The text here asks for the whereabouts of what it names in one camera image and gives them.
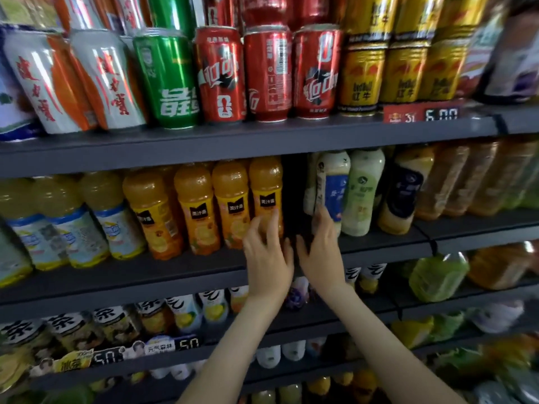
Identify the yellow green drink bottle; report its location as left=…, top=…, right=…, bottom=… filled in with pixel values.
left=408, top=252, right=471, bottom=304

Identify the row of small white bottles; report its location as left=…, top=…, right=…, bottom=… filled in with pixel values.
left=147, top=336, right=330, bottom=381

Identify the person's left hand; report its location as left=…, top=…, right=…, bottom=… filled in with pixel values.
left=244, top=210, right=296, bottom=304

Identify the orange squat drink bottle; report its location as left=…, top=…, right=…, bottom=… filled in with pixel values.
left=467, top=241, right=537, bottom=291

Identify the stack of gold Red Bull cans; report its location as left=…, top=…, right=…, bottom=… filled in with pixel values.
left=337, top=0, right=491, bottom=116

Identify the row of shelf price tags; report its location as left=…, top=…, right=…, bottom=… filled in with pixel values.
left=51, top=334, right=204, bottom=373

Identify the white label tea bottle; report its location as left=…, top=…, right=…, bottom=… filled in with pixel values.
left=0, top=319, right=58, bottom=367
left=91, top=305, right=141, bottom=347
left=135, top=299, right=175, bottom=337
left=46, top=311, right=106, bottom=354

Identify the white squat drink bottle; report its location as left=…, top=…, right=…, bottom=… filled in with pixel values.
left=470, top=300, right=526, bottom=335

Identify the yellow juice bottle blue label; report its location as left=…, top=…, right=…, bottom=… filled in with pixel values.
left=34, top=175, right=111, bottom=269
left=0, top=178, right=69, bottom=272
left=0, top=223, right=34, bottom=290
left=80, top=171, right=148, bottom=261

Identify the brushstroke bottle purple fruit print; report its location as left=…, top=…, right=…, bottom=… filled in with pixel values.
left=284, top=277, right=312, bottom=312

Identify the group of red soda cans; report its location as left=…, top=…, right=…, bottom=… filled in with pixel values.
left=194, top=0, right=344, bottom=123

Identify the person's right forearm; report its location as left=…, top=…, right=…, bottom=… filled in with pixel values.
left=318, top=286, right=464, bottom=404

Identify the person's left forearm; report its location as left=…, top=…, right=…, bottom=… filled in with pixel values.
left=179, top=294, right=291, bottom=404

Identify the red price tag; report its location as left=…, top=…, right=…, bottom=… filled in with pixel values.
left=383, top=100, right=463, bottom=125

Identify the amber tea bottle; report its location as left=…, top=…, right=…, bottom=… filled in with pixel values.
left=417, top=143, right=472, bottom=221
left=472, top=139, right=538, bottom=217
left=445, top=140, right=502, bottom=218

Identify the white green label bottle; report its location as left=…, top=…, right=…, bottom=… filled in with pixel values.
left=341, top=147, right=387, bottom=238

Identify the white blue drink bottle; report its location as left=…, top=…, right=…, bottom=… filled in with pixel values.
left=313, top=149, right=352, bottom=237

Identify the person's right hand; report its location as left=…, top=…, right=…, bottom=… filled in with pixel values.
left=296, top=206, right=348, bottom=301

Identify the dark grey metal shelf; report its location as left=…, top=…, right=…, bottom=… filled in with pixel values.
left=0, top=100, right=539, bottom=404

